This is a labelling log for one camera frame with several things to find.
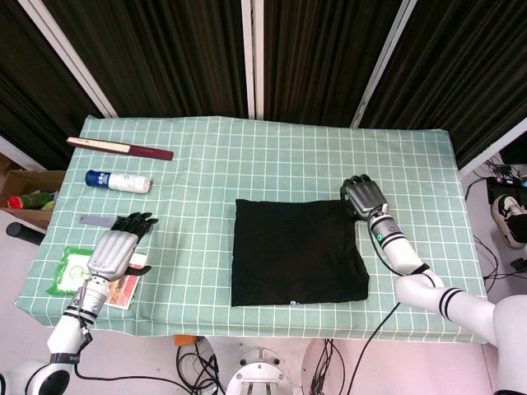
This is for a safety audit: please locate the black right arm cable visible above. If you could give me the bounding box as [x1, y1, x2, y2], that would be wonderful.
[345, 302, 403, 395]

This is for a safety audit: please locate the dark pleated curtain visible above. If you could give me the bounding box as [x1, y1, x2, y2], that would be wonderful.
[0, 0, 104, 170]
[40, 0, 250, 119]
[361, 0, 527, 170]
[262, 0, 399, 128]

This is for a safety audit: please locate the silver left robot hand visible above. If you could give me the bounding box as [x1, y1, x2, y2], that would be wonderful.
[86, 211, 160, 283]

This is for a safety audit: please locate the red white snack packet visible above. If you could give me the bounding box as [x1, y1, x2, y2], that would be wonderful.
[102, 251, 149, 309]

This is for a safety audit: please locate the black electronics box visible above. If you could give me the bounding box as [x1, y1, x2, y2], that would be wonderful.
[487, 163, 527, 207]

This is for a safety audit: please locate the white frame post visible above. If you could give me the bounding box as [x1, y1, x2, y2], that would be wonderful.
[16, 0, 119, 119]
[350, 0, 420, 128]
[457, 127, 527, 176]
[0, 134, 42, 170]
[240, 0, 265, 121]

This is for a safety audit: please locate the brown cardboard box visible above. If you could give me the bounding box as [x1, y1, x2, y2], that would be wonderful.
[0, 152, 67, 231]

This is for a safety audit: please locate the white and black sneaker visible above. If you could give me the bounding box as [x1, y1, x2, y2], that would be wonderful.
[489, 193, 527, 250]

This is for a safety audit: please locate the green checked tablecloth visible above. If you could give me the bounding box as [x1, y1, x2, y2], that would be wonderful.
[13, 114, 495, 342]

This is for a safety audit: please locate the white bottle with blue cap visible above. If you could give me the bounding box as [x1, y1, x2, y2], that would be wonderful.
[84, 169, 152, 195]

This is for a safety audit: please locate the hanging black cable bundle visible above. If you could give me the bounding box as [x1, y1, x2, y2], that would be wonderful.
[310, 337, 345, 395]

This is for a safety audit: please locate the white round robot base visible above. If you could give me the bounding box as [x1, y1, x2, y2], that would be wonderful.
[225, 347, 294, 395]

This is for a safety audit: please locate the green bag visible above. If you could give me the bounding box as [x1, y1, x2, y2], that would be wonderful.
[22, 191, 58, 211]

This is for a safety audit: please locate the green wet wipes pack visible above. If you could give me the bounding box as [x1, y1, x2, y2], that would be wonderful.
[45, 245, 100, 296]

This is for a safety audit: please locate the maroon and cream folding fan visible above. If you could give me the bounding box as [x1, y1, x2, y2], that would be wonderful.
[65, 137, 175, 161]

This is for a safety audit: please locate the black floor cable bundle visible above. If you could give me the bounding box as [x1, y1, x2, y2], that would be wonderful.
[175, 344, 226, 395]

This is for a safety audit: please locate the black cylinder handle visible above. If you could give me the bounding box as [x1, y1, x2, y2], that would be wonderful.
[6, 221, 46, 246]

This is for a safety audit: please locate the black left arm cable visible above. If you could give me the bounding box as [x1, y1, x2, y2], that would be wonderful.
[72, 328, 182, 392]

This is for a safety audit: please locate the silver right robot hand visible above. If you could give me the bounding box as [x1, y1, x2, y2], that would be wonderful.
[339, 174, 390, 223]

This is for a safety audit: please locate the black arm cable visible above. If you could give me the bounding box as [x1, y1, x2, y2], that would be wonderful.
[72, 328, 182, 392]
[345, 302, 403, 395]

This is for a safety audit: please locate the black T-shirt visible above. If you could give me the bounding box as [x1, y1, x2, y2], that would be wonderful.
[230, 198, 371, 309]

